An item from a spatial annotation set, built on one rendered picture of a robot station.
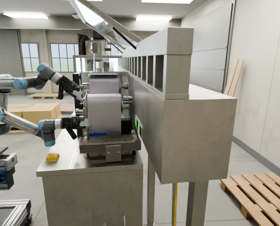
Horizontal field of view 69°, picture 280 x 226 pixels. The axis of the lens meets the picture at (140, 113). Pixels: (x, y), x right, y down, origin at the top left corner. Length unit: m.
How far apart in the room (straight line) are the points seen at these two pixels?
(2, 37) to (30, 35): 1.12
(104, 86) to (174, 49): 1.12
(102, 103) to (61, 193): 0.64
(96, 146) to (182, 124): 0.79
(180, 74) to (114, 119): 0.93
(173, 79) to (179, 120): 0.13
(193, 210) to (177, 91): 0.53
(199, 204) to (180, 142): 0.35
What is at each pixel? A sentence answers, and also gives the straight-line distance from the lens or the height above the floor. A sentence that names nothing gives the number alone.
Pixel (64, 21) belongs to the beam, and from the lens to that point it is 8.49.
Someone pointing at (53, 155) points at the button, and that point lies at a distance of 1.53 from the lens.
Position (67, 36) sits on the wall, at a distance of 9.47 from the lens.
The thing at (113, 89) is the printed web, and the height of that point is 1.32.
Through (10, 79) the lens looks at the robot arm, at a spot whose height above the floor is 1.43.
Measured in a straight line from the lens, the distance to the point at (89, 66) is 2.49.
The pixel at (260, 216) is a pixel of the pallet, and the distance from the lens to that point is 2.49.
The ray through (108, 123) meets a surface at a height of 1.10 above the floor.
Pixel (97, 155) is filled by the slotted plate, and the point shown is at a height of 0.94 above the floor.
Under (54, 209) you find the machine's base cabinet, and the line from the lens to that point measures 1.56.
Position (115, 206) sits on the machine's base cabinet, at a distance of 1.53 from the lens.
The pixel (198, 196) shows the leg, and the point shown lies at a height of 1.02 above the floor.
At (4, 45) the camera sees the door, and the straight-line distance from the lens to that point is 10.30.
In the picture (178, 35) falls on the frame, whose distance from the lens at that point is 0.65.
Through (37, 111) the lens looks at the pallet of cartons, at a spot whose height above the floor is 0.45.
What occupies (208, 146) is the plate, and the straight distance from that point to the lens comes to 0.75.
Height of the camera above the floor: 1.56
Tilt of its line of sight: 15 degrees down
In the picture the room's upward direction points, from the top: straight up
